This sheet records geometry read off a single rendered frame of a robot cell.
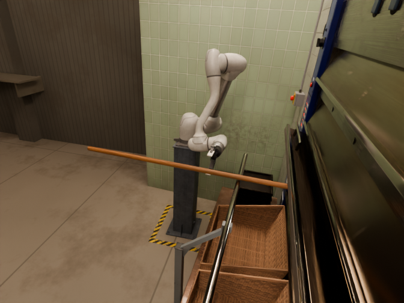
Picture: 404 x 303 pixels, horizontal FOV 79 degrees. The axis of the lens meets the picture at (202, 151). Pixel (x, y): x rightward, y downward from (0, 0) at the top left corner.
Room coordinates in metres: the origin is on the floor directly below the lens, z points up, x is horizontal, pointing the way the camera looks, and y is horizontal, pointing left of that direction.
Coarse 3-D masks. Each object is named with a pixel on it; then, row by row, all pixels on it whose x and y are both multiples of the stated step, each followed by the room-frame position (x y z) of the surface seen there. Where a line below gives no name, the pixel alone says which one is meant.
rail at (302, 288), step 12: (288, 132) 1.30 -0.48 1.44; (288, 144) 1.15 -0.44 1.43; (300, 216) 0.60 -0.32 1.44; (300, 228) 0.55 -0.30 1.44; (300, 240) 0.50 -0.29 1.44; (300, 252) 0.46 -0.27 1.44; (300, 264) 0.42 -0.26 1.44; (300, 276) 0.39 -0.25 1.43; (300, 288) 0.36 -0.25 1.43; (300, 300) 0.34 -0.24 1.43
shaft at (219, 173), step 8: (104, 152) 1.37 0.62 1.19; (112, 152) 1.36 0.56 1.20; (120, 152) 1.36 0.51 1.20; (144, 160) 1.31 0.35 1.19; (152, 160) 1.30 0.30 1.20; (160, 160) 1.29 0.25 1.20; (184, 168) 1.25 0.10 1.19; (192, 168) 1.23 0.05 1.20; (200, 168) 1.23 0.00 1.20; (224, 176) 1.19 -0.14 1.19; (232, 176) 1.18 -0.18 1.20; (240, 176) 1.17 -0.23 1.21; (248, 176) 1.18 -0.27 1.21; (264, 184) 1.14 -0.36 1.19; (272, 184) 1.13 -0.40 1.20; (280, 184) 1.12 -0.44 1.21
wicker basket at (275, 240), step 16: (224, 208) 1.48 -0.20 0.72; (240, 208) 1.45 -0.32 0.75; (256, 208) 1.43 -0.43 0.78; (272, 208) 1.40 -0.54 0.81; (240, 224) 1.45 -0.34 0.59; (256, 224) 1.42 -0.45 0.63; (272, 224) 1.37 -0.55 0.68; (208, 240) 1.13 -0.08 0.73; (240, 240) 1.29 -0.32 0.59; (256, 240) 1.30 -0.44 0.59; (272, 240) 1.22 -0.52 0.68; (224, 256) 1.14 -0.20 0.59; (240, 256) 1.15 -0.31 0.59; (256, 256) 1.16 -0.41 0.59; (272, 256) 1.09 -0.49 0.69; (240, 272) 0.91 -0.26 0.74; (256, 272) 0.89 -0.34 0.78; (272, 272) 0.88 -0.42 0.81
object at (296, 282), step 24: (288, 168) 0.94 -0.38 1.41; (312, 168) 0.98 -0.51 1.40; (288, 192) 0.78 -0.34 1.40; (312, 192) 0.78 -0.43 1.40; (312, 216) 0.64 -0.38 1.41; (312, 240) 0.53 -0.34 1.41; (312, 264) 0.45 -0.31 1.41; (336, 264) 0.46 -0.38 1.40; (312, 288) 0.38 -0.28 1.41; (336, 288) 0.39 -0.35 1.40
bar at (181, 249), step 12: (240, 168) 1.31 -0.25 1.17; (240, 180) 1.18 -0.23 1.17; (228, 216) 0.87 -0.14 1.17; (228, 228) 0.80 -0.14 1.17; (192, 240) 0.87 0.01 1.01; (204, 240) 0.84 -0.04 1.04; (180, 252) 0.86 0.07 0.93; (216, 252) 0.67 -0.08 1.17; (180, 264) 0.86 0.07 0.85; (216, 264) 0.61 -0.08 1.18; (180, 276) 0.86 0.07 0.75; (216, 276) 0.57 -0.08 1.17; (180, 288) 0.86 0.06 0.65; (180, 300) 0.86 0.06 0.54; (204, 300) 0.48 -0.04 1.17
